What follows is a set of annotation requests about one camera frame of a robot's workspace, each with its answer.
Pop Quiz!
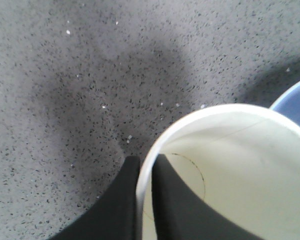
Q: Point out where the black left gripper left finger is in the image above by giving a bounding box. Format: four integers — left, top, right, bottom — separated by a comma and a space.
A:
51, 156, 140, 240

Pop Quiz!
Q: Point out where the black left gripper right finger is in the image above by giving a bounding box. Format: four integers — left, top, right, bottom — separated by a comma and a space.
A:
151, 154, 259, 240

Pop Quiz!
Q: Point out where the brown paper cup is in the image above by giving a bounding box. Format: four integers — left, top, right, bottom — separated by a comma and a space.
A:
135, 103, 300, 240

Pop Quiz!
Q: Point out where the light blue plate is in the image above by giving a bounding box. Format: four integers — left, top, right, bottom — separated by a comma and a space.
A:
269, 81, 300, 127

